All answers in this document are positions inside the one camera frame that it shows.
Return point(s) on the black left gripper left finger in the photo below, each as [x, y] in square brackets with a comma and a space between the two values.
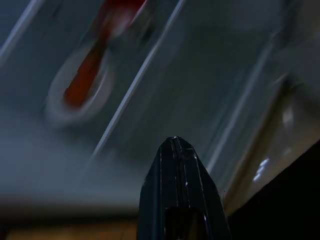
[160, 200]

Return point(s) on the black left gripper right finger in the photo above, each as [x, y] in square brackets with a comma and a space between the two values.
[202, 195]

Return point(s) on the white round plate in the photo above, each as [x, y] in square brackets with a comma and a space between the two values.
[57, 112]

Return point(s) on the orange carrot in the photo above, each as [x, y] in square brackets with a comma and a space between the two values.
[85, 77]

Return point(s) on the grey fridge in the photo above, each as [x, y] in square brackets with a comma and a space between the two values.
[287, 112]

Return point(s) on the black floor mat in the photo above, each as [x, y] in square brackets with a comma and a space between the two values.
[287, 212]

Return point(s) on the red metal pot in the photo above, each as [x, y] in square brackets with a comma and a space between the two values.
[120, 12]

